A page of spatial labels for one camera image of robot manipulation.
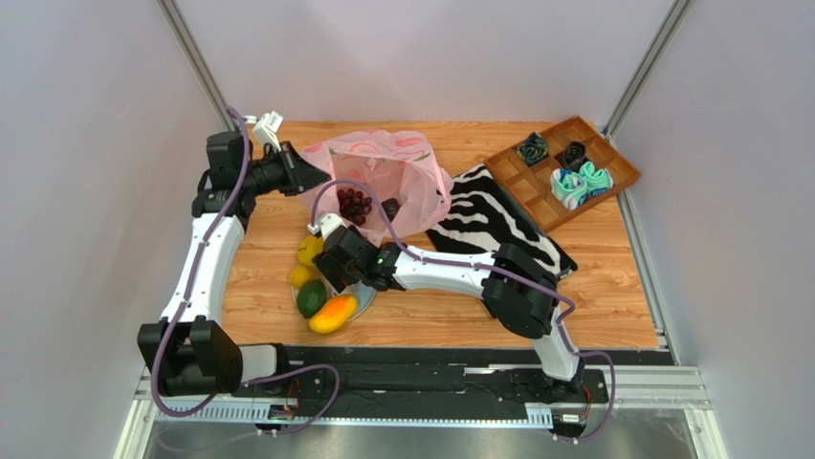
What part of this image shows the dark purple passion fruit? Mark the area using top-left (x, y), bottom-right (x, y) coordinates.
top-left (381, 198), bottom-right (401, 222)

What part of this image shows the yellow orange mango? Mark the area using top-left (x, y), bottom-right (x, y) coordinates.
top-left (308, 295), bottom-right (358, 334)

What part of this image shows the pink peach plastic bag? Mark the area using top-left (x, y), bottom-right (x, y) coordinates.
top-left (300, 130), bottom-right (453, 239)

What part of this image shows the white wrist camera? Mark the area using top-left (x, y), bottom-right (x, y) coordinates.
top-left (247, 111), bottom-right (284, 153)
top-left (307, 213), bottom-right (346, 240)

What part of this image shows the black rolled sock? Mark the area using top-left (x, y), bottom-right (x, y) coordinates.
top-left (556, 142), bottom-right (587, 172)

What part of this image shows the green lime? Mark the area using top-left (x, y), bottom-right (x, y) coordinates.
top-left (296, 280), bottom-right (327, 319)

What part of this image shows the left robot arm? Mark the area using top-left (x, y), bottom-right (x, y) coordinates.
top-left (137, 131), bottom-right (330, 397)

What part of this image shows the light blue plate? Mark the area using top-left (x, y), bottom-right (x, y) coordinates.
top-left (321, 279), bottom-right (376, 321)

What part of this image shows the wooden divided tray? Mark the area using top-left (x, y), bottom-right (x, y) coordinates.
top-left (484, 116), bottom-right (641, 231)

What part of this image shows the zebra striped cloth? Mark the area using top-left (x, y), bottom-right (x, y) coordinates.
top-left (426, 164), bottom-right (579, 280)

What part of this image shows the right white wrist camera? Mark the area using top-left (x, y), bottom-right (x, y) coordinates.
top-left (307, 213), bottom-right (346, 240)

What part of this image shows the dark patterned rolled sock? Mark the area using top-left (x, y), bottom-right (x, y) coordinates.
top-left (515, 132), bottom-right (549, 166)

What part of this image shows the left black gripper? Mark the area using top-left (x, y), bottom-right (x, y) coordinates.
top-left (239, 142), bottom-right (330, 198)

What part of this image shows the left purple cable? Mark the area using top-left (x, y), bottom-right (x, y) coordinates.
top-left (149, 106), bottom-right (341, 438)

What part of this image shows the mint white rolled sock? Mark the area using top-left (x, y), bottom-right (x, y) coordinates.
top-left (550, 168), bottom-right (588, 210)

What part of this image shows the yellow lemon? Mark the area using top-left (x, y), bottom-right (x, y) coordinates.
top-left (288, 265), bottom-right (319, 290)

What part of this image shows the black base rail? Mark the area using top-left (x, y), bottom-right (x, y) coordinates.
top-left (168, 343), bottom-right (676, 422)

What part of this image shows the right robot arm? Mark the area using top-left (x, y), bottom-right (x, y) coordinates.
top-left (308, 224), bottom-right (584, 400)

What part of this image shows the dark red grape bunch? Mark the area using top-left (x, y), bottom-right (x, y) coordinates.
top-left (337, 187), bottom-right (372, 226)

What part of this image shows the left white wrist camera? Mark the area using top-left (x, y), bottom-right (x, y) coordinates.
top-left (247, 111), bottom-right (284, 153)

